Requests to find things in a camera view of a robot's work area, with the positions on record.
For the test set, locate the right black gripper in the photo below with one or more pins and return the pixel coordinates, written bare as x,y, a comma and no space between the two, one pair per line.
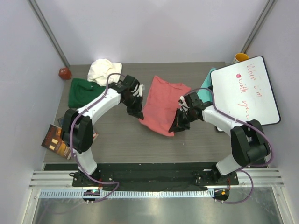
178,124

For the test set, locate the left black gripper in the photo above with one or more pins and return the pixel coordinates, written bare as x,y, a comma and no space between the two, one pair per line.
137,112

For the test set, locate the pink t shirt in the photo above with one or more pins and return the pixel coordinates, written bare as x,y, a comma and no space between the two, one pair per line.
161,105

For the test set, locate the white t shirt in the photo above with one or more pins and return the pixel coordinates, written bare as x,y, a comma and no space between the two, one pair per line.
101,69

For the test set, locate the green t shirt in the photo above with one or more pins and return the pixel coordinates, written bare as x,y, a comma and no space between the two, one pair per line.
82,92

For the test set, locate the white dry-erase board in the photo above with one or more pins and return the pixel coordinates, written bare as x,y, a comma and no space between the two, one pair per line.
243,90

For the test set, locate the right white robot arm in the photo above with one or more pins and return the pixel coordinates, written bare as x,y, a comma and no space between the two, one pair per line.
248,145

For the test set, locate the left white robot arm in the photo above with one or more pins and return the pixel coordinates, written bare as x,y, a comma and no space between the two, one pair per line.
77,130

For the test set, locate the blue paperback book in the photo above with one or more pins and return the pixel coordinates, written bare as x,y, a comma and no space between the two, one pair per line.
60,121

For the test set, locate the red brown cube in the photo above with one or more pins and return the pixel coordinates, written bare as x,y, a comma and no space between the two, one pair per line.
65,74

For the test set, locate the dark brown paperback book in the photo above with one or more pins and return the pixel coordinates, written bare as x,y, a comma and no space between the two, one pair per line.
54,143

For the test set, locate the yellow white paper cup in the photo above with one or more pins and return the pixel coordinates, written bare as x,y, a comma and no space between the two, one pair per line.
239,57

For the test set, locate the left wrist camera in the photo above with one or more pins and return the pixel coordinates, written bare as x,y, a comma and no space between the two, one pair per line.
133,85

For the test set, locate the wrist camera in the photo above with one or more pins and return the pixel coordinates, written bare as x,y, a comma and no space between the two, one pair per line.
133,85
189,101

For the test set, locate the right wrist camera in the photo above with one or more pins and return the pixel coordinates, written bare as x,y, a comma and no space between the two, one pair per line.
189,101

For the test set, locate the perforated metal rail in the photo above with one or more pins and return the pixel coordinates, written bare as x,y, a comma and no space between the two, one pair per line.
83,193

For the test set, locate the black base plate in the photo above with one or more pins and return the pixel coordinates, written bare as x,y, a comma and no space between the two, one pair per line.
155,176

